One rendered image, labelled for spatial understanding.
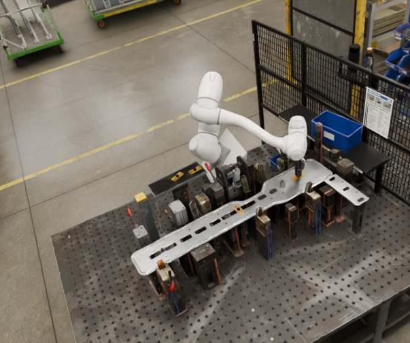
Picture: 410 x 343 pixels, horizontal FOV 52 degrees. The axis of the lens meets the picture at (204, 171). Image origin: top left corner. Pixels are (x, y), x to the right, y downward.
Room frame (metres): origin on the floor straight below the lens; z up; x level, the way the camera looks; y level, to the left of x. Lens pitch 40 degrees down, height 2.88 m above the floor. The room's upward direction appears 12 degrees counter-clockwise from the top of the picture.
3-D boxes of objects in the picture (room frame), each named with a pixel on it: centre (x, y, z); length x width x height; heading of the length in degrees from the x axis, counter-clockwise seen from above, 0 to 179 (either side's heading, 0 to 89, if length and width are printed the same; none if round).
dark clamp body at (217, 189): (1.98, -0.05, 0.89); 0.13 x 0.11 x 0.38; 22
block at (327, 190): (1.84, -0.73, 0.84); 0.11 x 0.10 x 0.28; 22
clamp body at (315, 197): (1.77, -0.61, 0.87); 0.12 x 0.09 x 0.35; 22
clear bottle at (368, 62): (2.32, -1.15, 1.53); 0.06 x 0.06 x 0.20
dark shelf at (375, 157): (2.33, -0.92, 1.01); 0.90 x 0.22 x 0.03; 22
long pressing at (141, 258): (1.80, -0.14, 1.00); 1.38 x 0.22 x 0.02; 112
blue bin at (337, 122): (2.27, -0.94, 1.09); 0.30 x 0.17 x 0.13; 32
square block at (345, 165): (1.97, -0.89, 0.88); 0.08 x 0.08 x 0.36; 22
